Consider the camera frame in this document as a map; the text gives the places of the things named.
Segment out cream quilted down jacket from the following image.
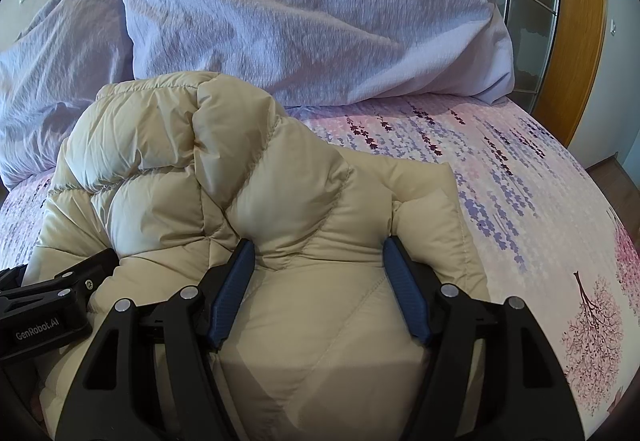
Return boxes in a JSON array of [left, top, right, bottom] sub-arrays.
[[25, 72, 488, 440]]

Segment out pink floral bed sheet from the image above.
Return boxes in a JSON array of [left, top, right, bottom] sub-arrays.
[[1, 93, 639, 438]]

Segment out lavender duvet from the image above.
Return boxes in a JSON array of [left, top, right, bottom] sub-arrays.
[[1, 0, 134, 190]]

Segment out lavender pillow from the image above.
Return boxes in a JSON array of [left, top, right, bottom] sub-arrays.
[[123, 0, 515, 106]]

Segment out wooden framed glass door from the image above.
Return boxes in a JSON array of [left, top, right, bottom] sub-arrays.
[[499, 0, 606, 145]]

